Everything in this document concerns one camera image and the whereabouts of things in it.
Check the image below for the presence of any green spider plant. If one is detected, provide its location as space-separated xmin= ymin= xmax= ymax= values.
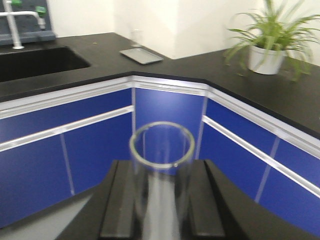
xmin=224 ymin=0 xmax=320 ymax=81

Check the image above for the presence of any white plant pot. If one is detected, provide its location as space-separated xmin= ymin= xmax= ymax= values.
xmin=248 ymin=46 xmax=285 ymax=75

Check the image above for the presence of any white lab faucet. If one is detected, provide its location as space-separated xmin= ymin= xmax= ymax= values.
xmin=0 ymin=0 xmax=47 ymax=50

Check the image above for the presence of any black sink basin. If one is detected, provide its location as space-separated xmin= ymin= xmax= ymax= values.
xmin=0 ymin=46 xmax=91 ymax=82

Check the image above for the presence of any clear glass beaker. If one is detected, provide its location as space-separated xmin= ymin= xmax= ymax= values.
xmin=130 ymin=29 xmax=143 ymax=48

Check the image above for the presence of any blue lab cabinet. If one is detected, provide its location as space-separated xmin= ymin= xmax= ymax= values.
xmin=0 ymin=76 xmax=320 ymax=235

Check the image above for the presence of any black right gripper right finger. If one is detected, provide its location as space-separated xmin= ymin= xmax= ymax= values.
xmin=188 ymin=160 xmax=225 ymax=237

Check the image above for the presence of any grey metal tray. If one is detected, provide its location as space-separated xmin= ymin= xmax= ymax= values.
xmin=119 ymin=48 xmax=164 ymax=65

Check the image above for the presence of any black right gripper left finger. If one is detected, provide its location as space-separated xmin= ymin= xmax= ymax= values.
xmin=99 ymin=160 xmax=135 ymax=238

